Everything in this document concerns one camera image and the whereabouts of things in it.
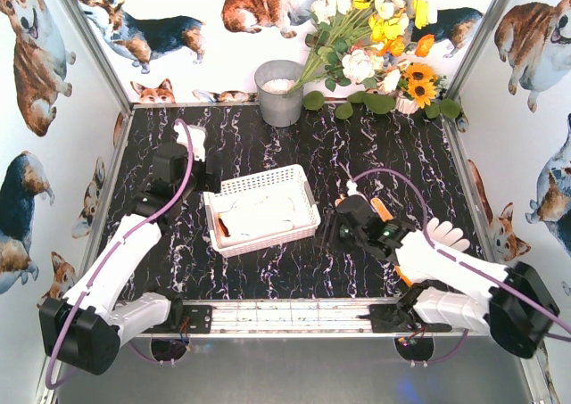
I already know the yellow dotted work glove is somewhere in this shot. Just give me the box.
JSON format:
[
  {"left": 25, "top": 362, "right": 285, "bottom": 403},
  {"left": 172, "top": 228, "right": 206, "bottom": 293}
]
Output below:
[{"left": 335, "top": 195, "right": 393, "bottom": 221}]

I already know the white perforated storage basket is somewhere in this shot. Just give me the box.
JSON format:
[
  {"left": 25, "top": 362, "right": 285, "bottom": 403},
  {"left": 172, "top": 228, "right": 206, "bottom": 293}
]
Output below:
[{"left": 203, "top": 164, "right": 321, "bottom": 258}]

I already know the cream glove red cuff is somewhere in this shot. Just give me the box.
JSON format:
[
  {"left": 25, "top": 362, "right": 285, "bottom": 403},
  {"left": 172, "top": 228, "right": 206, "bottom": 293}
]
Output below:
[{"left": 218, "top": 195, "right": 295, "bottom": 240}]

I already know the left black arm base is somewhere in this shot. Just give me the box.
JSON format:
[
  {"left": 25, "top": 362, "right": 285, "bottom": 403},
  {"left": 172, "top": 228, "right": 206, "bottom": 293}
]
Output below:
[{"left": 144, "top": 304, "right": 213, "bottom": 334}]

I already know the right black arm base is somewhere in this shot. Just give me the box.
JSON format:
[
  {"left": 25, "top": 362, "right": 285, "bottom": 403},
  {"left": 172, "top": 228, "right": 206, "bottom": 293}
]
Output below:
[{"left": 362, "top": 304, "right": 452, "bottom": 333}]

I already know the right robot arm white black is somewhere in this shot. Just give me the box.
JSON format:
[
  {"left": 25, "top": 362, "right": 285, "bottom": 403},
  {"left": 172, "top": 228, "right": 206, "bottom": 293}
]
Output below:
[{"left": 316, "top": 184, "right": 559, "bottom": 359}]

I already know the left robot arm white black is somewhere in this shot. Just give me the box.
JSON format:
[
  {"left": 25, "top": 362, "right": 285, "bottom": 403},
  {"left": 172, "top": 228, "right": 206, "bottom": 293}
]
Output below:
[{"left": 39, "top": 120, "right": 220, "bottom": 375}]

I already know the white glove orange cuff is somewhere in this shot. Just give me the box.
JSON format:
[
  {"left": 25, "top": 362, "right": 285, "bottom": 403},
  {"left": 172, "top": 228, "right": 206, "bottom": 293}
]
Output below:
[{"left": 395, "top": 218, "right": 470, "bottom": 286}]

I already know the grey metal bucket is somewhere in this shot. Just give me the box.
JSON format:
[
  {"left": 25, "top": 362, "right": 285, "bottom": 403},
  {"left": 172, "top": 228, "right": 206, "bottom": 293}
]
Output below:
[{"left": 254, "top": 60, "right": 303, "bottom": 128}]

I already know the small sunflower pot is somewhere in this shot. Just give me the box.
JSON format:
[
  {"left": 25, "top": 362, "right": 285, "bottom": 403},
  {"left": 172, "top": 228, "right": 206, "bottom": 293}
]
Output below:
[{"left": 395, "top": 62, "right": 447, "bottom": 115}]

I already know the artificial flower bouquet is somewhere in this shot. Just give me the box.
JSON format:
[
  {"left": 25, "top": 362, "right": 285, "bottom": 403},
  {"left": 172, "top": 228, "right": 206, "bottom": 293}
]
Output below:
[{"left": 290, "top": 0, "right": 439, "bottom": 92}]

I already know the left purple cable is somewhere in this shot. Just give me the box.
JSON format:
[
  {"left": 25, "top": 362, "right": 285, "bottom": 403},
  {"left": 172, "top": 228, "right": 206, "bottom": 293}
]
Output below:
[{"left": 46, "top": 119, "right": 195, "bottom": 390}]

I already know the purple cable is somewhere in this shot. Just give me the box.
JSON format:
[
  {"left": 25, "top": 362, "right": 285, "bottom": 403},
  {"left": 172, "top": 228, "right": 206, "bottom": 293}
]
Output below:
[
  {"left": 46, "top": 119, "right": 195, "bottom": 390},
  {"left": 352, "top": 168, "right": 571, "bottom": 365}
]

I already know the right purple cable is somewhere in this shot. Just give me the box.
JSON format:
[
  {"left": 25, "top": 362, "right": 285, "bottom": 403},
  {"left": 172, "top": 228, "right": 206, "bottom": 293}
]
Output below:
[{"left": 352, "top": 168, "right": 571, "bottom": 365}]

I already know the aluminium front rail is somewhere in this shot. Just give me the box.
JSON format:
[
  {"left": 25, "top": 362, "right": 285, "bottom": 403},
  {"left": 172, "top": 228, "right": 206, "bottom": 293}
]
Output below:
[{"left": 51, "top": 300, "right": 474, "bottom": 339}]

